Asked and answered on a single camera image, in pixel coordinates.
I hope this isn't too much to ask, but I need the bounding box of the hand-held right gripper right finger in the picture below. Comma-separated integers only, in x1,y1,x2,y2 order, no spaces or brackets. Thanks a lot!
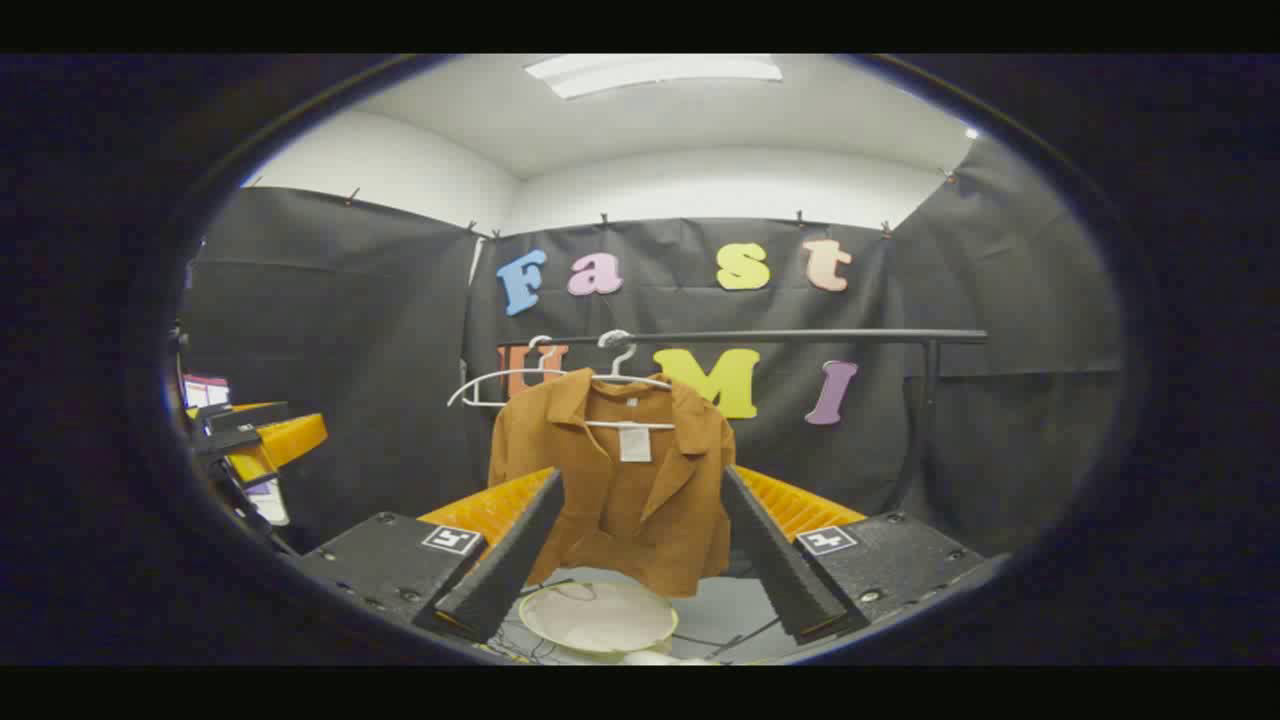
720,464,991,646

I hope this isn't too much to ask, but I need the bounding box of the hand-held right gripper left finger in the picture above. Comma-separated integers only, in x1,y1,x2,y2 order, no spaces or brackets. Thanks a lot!
297,466,567,646

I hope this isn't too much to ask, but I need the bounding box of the brown shirt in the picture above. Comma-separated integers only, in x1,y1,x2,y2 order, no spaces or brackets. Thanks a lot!
487,368,738,599

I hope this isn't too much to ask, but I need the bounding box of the black clothes rack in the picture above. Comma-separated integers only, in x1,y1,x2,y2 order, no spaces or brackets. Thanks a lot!
495,327,991,516

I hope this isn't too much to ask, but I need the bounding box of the ceiling light panel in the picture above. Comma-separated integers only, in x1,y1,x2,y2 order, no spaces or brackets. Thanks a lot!
525,54,784,100

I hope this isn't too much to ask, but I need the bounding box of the white laundry hamper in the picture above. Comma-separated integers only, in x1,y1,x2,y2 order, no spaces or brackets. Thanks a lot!
518,580,681,663

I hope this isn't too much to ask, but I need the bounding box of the black backdrop cloth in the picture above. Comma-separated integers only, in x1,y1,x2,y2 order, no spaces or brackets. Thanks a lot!
180,135,1126,561

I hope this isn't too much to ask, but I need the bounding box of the empty white hanger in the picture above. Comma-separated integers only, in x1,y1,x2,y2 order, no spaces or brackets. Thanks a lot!
447,335,571,409

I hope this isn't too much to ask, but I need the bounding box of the white hanger with taped hook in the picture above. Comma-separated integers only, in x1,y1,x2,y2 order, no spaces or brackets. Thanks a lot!
585,329,677,432

